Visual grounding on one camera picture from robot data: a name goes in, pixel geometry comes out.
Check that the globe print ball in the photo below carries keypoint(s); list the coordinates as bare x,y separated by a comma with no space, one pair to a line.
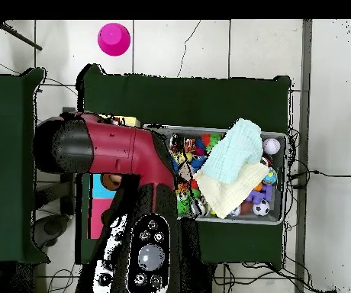
270,176

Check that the green fuzzy toy with eyes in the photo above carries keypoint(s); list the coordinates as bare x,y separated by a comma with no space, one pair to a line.
184,206

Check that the cream knitted cloth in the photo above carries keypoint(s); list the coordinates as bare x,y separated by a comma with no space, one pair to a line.
230,195

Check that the tiger plush toy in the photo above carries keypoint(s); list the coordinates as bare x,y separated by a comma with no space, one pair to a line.
189,146

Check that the light blue muslin cloth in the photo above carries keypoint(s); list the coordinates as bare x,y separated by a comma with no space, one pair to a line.
235,152

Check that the black and white soccer ball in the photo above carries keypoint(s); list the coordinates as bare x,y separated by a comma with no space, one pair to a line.
261,207

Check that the purple foam toy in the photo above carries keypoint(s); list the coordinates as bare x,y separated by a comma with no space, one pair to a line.
256,197

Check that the white baseball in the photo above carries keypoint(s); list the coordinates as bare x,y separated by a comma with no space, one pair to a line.
271,146

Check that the wooden box with three holes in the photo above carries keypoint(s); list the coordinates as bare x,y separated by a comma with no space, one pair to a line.
97,219

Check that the green spiky ball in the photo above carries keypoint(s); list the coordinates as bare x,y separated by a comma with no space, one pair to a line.
214,139

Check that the dark green side table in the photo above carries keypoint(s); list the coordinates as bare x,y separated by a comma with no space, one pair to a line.
4,152

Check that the pink plastic cup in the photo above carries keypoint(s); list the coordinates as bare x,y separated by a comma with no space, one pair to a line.
113,39

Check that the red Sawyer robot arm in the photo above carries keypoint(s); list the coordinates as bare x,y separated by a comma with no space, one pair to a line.
111,146

